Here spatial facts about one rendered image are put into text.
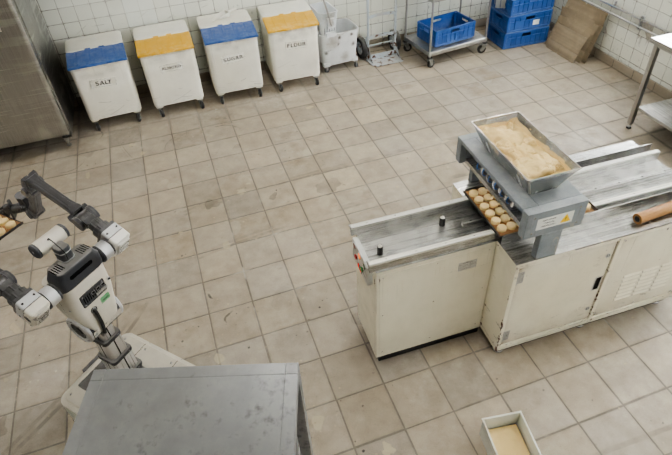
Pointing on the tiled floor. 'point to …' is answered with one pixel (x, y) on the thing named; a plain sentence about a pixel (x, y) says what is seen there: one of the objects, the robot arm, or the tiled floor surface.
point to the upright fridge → (29, 66)
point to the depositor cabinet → (580, 266)
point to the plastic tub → (508, 435)
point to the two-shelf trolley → (433, 17)
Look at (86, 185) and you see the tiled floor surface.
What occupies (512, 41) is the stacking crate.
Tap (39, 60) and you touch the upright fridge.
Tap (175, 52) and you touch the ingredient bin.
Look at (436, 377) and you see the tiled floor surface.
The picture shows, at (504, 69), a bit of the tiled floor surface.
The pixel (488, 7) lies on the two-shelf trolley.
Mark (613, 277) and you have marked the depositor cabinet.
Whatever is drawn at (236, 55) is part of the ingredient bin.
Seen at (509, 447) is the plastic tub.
